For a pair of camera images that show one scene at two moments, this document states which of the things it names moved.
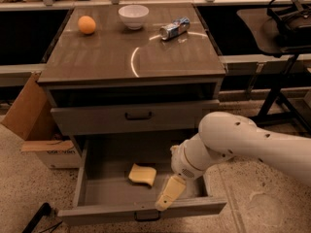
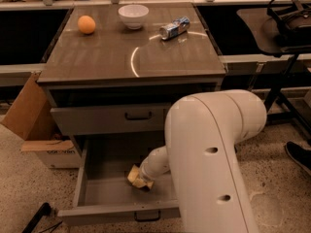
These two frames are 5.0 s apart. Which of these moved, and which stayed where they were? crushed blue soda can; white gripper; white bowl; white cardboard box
Moved: white gripper
Stayed: crushed blue soda can; white cardboard box; white bowl
